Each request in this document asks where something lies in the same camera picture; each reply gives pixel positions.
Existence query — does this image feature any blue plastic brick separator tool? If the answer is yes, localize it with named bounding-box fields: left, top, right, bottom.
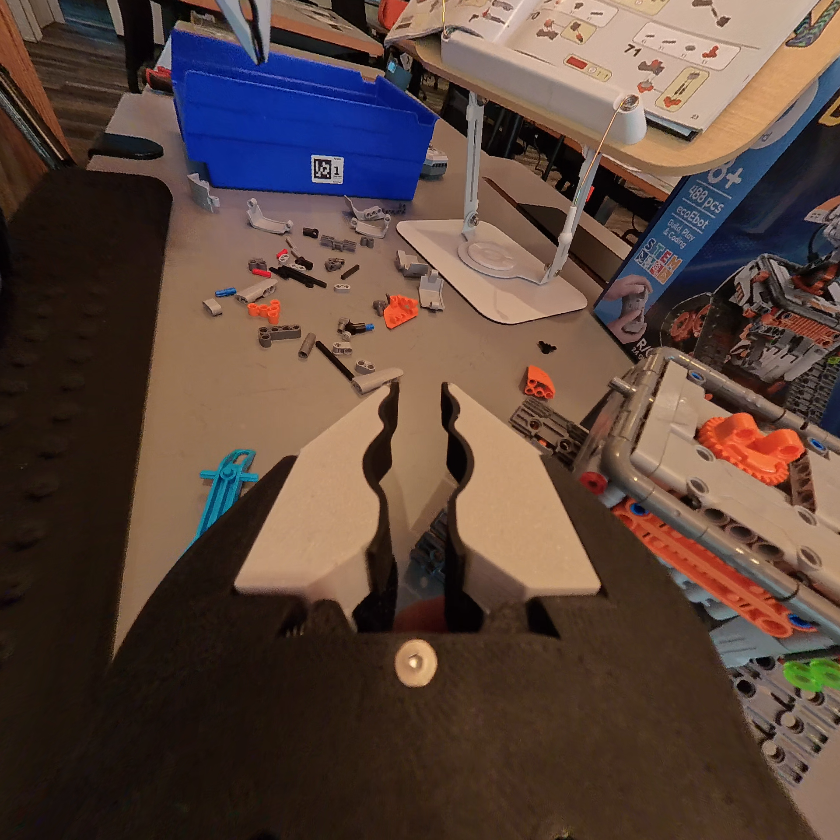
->
left=184, top=448, right=259, bottom=555

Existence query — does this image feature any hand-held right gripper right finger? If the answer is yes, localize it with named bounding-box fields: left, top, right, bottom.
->
left=440, top=381, right=604, bottom=627

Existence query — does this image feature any open instruction booklet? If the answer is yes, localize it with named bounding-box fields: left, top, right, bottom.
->
left=384, top=0, right=821, bottom=142

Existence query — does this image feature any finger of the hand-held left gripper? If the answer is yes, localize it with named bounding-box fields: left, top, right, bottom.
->
left=249, top=0, right=275, bottom=65
left=215, top=0, right=263, bottom=65

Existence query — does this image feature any wooden top office desk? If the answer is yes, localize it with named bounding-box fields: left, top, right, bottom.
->
left=190, top=0, right=385, bottom=56

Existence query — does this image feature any grey orange toy arm assembly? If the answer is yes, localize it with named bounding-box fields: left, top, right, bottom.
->
left=392, top=469, right=463, bottom=595

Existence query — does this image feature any black long connector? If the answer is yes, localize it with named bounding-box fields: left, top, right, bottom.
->
left=269, top=264, right=328, bottom=290

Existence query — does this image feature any black long axle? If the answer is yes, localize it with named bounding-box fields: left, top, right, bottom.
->
left=315, top=340, right=355, bottom=382

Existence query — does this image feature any dark blue robot kit box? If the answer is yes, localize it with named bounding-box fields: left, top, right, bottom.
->
left=594, top=59, right=840, bottom=434

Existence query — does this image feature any black rounded pad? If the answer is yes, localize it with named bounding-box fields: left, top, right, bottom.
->
left=87, top=134, right=165, bottom=160

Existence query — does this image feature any wooden book stand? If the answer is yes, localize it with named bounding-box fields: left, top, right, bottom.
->
left=384, top=0, right=840, bottom=326

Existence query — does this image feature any grey orange tracked toy robot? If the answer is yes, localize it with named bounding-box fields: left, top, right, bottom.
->
left=508, top=348, right=840, bottom=788

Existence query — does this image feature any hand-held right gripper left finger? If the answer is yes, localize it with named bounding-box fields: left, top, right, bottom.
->
left=233, top=381, right=401, bottom=630

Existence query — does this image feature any blue plastic parts bin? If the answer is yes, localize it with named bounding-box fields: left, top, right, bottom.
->
left=169, top=28, right=439, bottom=200

